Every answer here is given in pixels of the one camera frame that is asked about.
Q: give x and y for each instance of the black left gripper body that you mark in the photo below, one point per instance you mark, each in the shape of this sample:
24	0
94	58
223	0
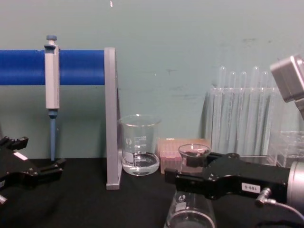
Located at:
14	166

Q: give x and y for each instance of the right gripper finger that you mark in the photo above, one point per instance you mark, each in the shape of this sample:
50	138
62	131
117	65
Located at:
190	181
225	158

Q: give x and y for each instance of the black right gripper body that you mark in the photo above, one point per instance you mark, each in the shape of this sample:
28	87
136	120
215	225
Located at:
237	173

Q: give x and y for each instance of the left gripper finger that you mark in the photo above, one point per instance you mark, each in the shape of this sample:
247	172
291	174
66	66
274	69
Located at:
47	171
16	142

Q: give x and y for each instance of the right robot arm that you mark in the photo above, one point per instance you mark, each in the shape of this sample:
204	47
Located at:
287	78

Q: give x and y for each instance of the clear test tube rack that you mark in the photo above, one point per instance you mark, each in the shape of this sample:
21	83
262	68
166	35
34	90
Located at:
237	123

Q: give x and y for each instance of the pink pipette tip box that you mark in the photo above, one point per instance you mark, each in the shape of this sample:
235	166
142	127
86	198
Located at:
168	152

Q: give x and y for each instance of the black table cloth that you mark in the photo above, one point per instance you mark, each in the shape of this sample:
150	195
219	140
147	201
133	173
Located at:
83	209

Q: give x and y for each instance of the clear plastic case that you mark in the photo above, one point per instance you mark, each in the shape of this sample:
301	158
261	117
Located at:
289	147

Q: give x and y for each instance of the glass beaker with clear liquid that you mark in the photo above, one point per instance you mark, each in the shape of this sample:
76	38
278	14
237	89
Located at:
140	142

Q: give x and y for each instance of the grey and blue pipette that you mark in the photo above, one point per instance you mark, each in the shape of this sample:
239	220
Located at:
52	83

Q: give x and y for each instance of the clear glass test tube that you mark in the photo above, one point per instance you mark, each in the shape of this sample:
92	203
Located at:
243	83
222	80
232	83

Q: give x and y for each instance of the grey pipette stand blue bar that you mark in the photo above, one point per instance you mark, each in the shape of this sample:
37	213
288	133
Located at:
78	66

